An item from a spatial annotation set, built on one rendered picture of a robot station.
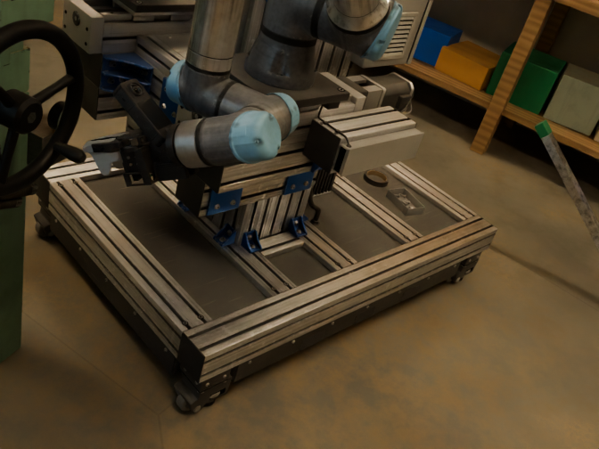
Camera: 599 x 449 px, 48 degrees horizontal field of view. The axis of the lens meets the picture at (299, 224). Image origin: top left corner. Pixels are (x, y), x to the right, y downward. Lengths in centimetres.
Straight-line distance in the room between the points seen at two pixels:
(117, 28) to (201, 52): 64
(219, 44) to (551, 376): 161
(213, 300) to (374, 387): 54
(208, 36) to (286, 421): 105
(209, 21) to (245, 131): 19
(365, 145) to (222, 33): 50
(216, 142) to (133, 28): 78
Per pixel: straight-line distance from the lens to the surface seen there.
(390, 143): 154
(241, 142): 99
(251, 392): 183
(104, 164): 118
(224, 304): 174
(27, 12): 138
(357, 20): 127
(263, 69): 139
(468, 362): 220
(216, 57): 111
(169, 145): 107
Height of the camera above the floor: 135
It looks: 33 degrees down
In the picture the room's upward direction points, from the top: 17 degrees clockwise
